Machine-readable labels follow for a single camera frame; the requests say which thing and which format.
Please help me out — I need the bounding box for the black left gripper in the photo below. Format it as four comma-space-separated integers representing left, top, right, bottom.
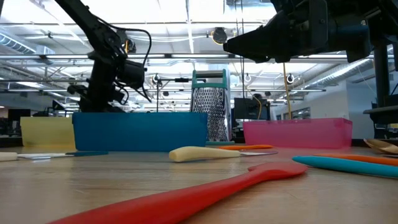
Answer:
67, 51, 125, 113

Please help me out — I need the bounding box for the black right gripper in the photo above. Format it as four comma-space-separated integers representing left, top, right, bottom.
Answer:
223, 0, 329, 64

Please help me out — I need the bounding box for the teal blue plastic bin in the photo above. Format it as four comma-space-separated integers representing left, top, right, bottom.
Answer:
72, 111, 208, 152

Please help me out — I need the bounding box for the pink plastic bin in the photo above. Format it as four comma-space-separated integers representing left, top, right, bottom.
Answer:
242, 117, 353, 150

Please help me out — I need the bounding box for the orange silicone spatula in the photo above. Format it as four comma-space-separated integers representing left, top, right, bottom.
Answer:
315, 152, 398, 167
217, 144, 275, 151

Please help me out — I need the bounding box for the cream handled table knife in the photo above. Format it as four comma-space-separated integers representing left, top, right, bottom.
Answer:
169, 146, 279, 163
0, 151, 109, 162

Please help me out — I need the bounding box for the red silicone spatula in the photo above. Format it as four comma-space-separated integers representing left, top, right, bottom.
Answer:
46, 162, 308, 224

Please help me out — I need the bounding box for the blue silicone spatula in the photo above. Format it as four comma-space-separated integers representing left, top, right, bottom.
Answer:
291, 155, 398, 180

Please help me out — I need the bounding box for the wooden utensil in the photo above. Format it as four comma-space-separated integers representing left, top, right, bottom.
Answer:
363, 138, 398, 156

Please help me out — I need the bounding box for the black background monitor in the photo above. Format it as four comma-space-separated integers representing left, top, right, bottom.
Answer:
233, 98, 271, 121

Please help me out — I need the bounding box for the yellow plastic bin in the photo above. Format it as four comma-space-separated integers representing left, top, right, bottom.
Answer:
20, 116, 76, 147

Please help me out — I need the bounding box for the long ceiling light bar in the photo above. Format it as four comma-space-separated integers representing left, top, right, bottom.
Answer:
40, 53, 394, 60

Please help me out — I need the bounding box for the black monitor stand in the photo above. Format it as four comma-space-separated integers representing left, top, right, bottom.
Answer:
373, 43, 392, 108

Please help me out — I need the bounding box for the grey desk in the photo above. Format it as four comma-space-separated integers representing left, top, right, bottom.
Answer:
363, 105, 398, 125

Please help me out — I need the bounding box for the black hanging cable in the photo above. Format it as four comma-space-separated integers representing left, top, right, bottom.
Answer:
233, 0, 243, 103
241, 0, 246, 121

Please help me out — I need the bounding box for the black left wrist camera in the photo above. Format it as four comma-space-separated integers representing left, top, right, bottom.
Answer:
117, 60, 147, 91

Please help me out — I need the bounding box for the yellow hanging cable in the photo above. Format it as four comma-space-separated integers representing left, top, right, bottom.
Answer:
281, 62, 293, 121

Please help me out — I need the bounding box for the black ceiling cord reel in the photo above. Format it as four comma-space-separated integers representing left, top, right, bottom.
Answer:
123, 37, 137, 54
212, 27, 228, 45

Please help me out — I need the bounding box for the black camera stand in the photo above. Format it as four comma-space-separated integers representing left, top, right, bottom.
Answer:
151, 73, 206, 113

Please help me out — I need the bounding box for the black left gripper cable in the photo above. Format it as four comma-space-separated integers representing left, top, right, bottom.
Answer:
96, 17, 153, 105

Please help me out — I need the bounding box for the silver ventilation duct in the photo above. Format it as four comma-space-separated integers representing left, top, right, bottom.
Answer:
304, 60, 376, 91

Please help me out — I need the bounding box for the metal box grater teal handle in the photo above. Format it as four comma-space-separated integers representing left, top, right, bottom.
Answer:
189, 68, 236, 147

